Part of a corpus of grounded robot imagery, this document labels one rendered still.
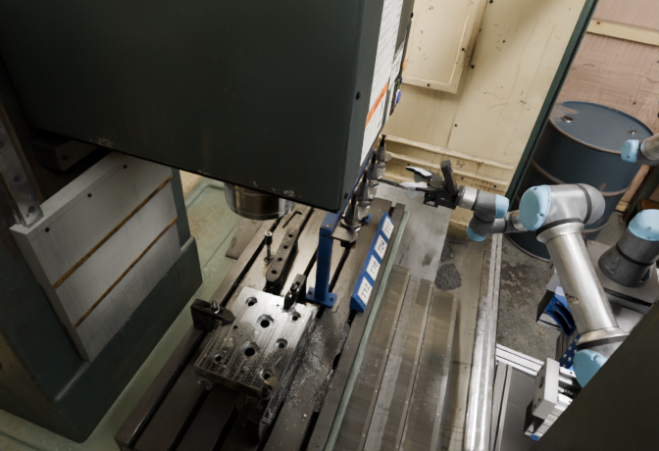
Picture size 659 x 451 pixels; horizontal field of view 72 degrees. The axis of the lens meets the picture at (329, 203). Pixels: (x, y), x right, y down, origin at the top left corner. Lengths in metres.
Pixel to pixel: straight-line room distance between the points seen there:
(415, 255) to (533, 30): 0.95
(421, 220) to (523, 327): 1.10
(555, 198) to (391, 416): 0.80
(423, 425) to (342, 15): 1.25
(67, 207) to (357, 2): 0.82
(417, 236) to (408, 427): 0.81
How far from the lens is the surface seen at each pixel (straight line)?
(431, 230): 2.03
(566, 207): 1.30
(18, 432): 1.82
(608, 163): 2.91
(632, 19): 3.49
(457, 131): 1.92
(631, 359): 0.73
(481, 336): 1.69
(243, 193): 0.90
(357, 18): 0.61
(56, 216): 1.16
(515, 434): 2.26
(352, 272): 1.62
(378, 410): 1.54
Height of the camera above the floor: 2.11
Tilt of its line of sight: 40 degrees down
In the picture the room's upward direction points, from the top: 5 degrees clockwise
